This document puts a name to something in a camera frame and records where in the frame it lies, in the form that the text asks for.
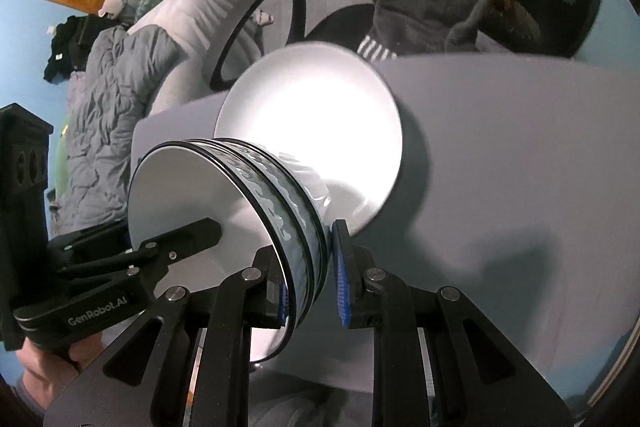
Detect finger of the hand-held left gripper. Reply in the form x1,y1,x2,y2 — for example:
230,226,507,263
47,221,131,267
125,218,223,290

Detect person's left hand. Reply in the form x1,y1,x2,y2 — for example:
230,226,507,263
17,334,105,404

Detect black clothes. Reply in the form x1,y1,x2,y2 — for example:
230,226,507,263
42,14,127,84

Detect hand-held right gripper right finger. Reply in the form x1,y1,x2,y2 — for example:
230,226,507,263
331,219,576,427

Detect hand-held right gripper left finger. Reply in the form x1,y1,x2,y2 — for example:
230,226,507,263
42,247,292,427

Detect white ribbed bowl black rim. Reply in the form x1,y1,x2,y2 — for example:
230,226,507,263
225,139,332,303
127,138,293,364
200,138,321,333

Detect white pillow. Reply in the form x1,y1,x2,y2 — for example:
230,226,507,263
127,0,266,118

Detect person's left forearm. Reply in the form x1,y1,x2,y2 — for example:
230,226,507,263
12,376,53,414

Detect white plate black rim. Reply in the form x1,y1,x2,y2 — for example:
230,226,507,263
213,43,404,239

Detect grey comforter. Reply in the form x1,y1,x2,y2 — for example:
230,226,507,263
47,26,182,235

